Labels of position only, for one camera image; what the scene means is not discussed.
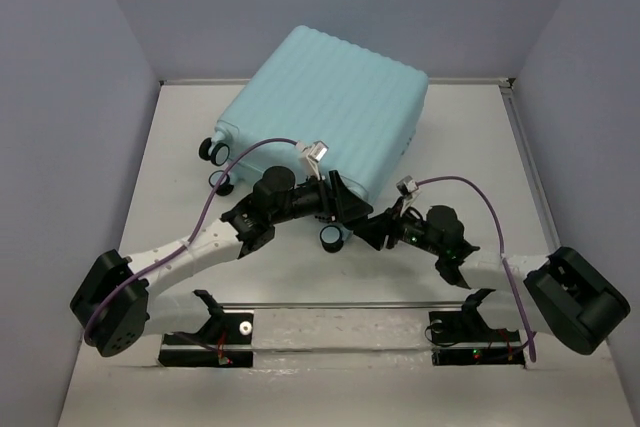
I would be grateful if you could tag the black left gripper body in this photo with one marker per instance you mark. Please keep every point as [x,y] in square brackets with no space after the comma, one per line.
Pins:
[321,205]

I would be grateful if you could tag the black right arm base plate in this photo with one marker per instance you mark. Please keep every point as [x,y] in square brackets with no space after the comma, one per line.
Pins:
[457,341]

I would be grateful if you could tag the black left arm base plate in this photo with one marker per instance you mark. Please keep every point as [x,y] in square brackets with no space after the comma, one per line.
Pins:
[223,343]

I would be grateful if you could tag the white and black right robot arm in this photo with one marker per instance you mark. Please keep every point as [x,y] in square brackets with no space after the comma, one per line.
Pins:
[559,294]

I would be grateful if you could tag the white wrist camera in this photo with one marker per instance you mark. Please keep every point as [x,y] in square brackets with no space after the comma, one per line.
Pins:
[408,190]
[310,156]

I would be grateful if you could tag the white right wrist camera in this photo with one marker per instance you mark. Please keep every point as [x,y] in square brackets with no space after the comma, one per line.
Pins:
[408,190]

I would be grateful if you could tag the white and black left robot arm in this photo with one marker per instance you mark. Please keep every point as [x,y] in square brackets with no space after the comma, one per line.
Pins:
[116,301]

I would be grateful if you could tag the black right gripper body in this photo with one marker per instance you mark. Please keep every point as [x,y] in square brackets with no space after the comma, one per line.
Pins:
[406,229]

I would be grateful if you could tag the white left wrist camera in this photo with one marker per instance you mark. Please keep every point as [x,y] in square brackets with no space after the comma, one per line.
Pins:
[310,156]

